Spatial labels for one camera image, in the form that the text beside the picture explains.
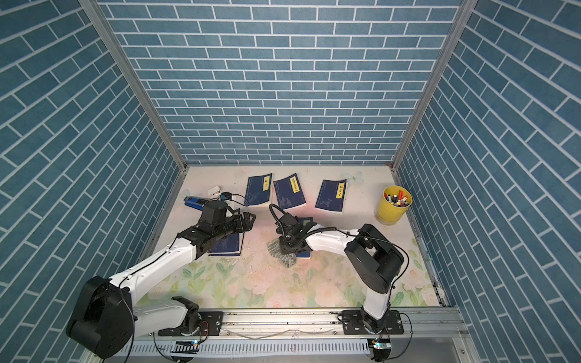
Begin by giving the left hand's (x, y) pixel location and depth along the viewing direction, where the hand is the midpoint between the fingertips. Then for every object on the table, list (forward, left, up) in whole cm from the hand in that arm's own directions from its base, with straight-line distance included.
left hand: (253, 218), depth 85 cm
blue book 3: (+21, -34, -12) cm, 42 cm away
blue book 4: (-6, +11, -11) cm, 17 cm away
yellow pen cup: (+3, -54, -1) cm, 54 cm away
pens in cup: (+10, -60, -1) cm, 61 cm away
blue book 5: (-10, -21, -9) cm, 25 cm away
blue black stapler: (+16, +31, -12) cm, 36 cm away
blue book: (+23, +2, -11) cm, 26 cm away
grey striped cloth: (-13, -14, -9) cm, 21 cm away
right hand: (-6, -13, -12) cm, 19 cm away
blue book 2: (+22, -13, -12) cm, 28 cm away
